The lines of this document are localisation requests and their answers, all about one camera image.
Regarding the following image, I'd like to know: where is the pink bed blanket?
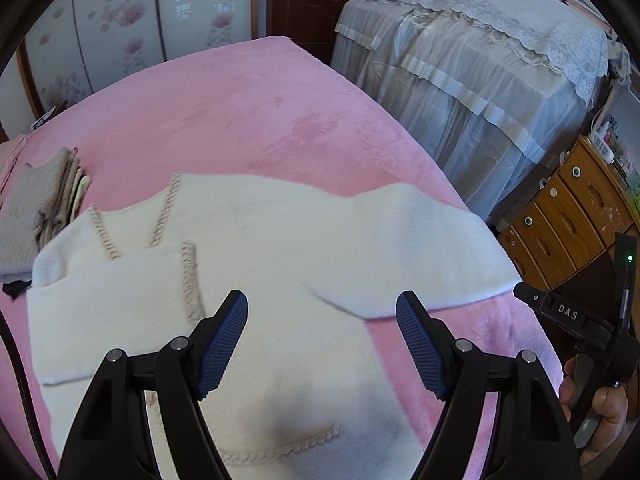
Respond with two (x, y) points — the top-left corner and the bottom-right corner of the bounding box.
(0, 35), (568, 480)

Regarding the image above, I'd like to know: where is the white lace cover cloth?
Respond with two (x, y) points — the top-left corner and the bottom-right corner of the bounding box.
(357, 0), (612, 107)

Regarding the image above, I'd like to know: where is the person's right hand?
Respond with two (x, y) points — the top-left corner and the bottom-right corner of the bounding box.
(559, 357), (628, 467)

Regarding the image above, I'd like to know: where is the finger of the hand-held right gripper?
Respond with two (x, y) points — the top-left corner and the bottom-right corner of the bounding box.
(513, 282), (552, 312)

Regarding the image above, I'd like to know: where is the white fleece garment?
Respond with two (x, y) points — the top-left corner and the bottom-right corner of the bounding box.
(25, 172), (523, 480)

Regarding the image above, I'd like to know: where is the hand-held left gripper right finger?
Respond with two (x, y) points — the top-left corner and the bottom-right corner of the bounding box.
(395, 290), (583, 480)

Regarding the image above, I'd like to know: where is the floral sliding-door wardrobe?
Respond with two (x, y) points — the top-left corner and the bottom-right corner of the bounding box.
(17, 0), (257, 117)

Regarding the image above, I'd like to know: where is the wooden drawer cabinet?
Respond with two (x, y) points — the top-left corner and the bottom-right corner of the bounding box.
(497, 135), (640, 292)

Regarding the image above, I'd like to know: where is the folded cream garment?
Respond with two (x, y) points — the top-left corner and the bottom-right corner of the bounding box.
(67, 174), (93, 221)

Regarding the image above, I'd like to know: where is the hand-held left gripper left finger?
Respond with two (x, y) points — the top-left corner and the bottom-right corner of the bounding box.
(59, 289), (249, 480)

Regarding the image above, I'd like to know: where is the black cable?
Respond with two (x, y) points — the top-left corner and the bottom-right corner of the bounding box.
(0, 305), (57, 480)

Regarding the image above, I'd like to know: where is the stack of folded beige clothes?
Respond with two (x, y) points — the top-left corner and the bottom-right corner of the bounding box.
(0, 147), (81, 276)

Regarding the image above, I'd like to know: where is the brown wooden door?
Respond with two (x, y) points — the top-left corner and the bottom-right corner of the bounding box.
(267, 0), (359, 66)

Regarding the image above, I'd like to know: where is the beige sheer furniture cover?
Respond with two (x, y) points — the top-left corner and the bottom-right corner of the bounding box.
(330, 0), (603, 222)

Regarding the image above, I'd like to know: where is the black cloth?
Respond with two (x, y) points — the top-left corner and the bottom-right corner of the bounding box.
(2, 279), (34, 302)

